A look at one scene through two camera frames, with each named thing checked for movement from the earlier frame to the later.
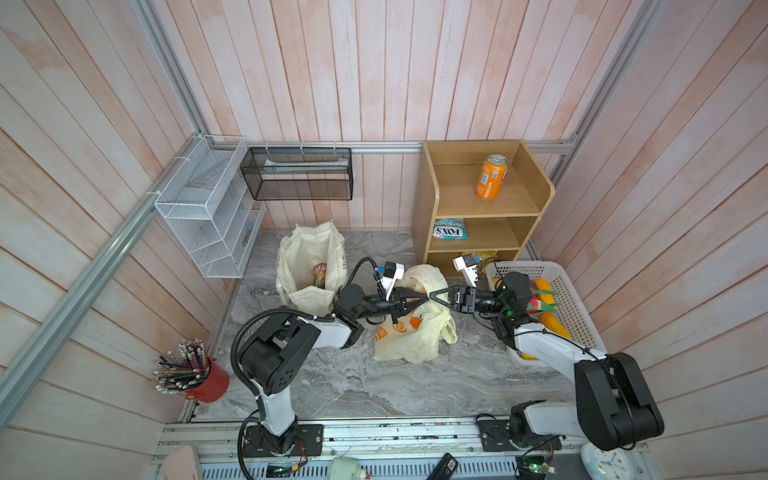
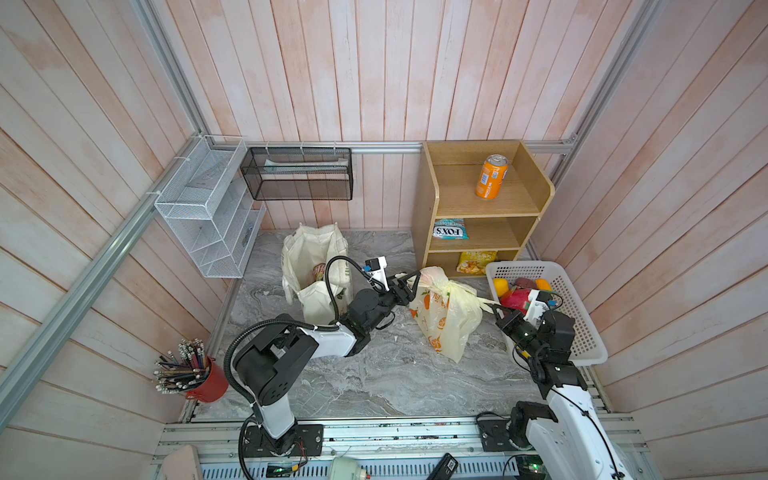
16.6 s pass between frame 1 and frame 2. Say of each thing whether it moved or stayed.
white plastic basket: stayed
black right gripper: moved
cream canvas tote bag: stayed
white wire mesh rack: stayed
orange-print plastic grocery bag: moved
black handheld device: stayed
